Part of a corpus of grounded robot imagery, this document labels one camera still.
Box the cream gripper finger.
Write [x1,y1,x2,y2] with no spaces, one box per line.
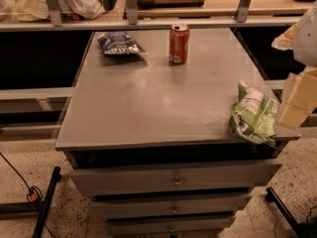
[271,24,297,51]
[277,66,317,129]

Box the green jalapeno chip bag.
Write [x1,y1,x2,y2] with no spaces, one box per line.
[229,80,278,148]

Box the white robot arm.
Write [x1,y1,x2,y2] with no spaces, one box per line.
[271,1,317,128]

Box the red coke can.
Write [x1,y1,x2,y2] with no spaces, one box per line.
[169,24,189,64]

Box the blue chip bag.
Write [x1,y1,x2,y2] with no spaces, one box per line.
[97,32,146,56]

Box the middle grey drawer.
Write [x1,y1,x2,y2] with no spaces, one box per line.
[91,192,252,219]

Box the grey drawer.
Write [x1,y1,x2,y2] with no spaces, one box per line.
[105,214,235,236]
[91,192,252,219]
[70,159,281,196]

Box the black floor bar right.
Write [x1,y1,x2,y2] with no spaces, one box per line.
[265,186,317,238]

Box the black floor bar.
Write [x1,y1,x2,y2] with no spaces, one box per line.
[265,186,317,238]
[32,167,61,238]

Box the grey metal railing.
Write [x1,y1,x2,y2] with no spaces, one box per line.
[0,0,309,32]

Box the grey drawer cabinet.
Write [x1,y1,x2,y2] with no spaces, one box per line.
[55,29,298,224]

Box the bottom grey drawer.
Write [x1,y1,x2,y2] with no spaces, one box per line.
[105,214,235,236]

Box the white cloth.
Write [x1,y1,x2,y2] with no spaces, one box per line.
[0,0,105,22]

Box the top grey drawer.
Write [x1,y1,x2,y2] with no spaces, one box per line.
[70,159,281,196]

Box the black floor bar left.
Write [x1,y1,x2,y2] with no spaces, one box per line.
[32,167,61,238]

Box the black cable with orange plug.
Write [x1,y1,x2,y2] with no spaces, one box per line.
[0,152,57,238]

